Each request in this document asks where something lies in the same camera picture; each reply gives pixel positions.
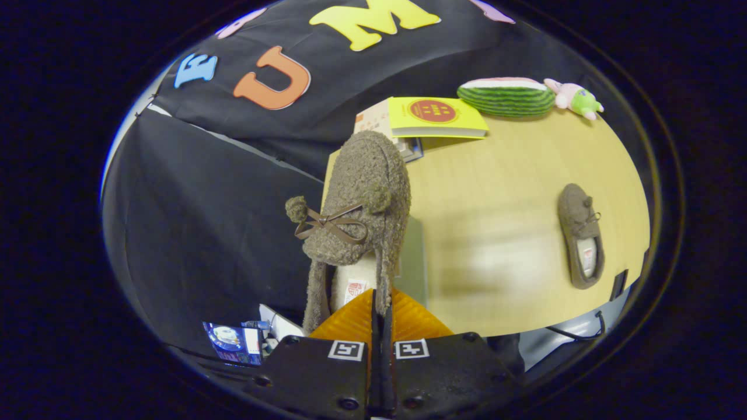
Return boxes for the white paperback book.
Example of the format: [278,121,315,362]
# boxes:
[392,138,425,164]

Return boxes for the watermelon slice plush toy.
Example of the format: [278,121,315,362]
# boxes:
[456,77,556,118]

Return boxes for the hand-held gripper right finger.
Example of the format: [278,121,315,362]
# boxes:
[382,289,520,418]

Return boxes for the black cable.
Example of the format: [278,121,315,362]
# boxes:
[544,310,606,342]

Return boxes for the blue printed package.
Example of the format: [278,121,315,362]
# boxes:
[203,321,263,366]

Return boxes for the pink and green plush toy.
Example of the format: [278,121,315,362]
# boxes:
[543,78,605,121]

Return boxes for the beige fabric storage box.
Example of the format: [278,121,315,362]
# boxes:
[399,215,430,309]

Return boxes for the yellow book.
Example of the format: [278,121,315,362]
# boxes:
[386,96,490,139]

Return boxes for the brown fuzzy shoe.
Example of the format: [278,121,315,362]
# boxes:
[285,129,412,336]
[557,183,606,291]

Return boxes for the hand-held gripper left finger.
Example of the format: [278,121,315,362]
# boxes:
[245,289,380,419]

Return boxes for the black table clamp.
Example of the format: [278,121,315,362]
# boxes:
[609,269,629,302]

